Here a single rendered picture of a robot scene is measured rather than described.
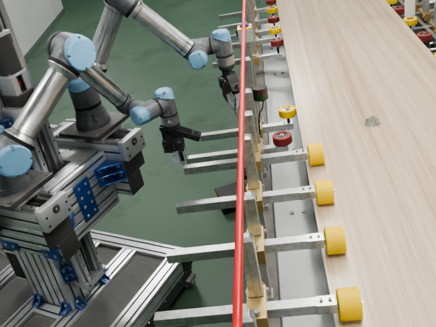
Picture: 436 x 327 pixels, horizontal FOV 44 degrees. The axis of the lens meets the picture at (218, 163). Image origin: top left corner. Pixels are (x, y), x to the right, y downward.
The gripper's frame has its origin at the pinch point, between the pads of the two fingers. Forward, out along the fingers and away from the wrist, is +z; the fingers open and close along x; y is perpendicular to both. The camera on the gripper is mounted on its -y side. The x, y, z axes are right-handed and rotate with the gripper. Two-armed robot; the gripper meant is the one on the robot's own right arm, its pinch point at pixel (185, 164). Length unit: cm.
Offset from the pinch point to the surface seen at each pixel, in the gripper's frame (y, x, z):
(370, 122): -78, 0, -8
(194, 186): 22, -113, 83
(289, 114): -46, -21, -7
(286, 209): -40.2, 12.6, 20.6
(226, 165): -20.8, 26.5, -12.5
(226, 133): -16.7, -23.5, 0.0
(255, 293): -31, 98, -16
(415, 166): -87, 35, -7
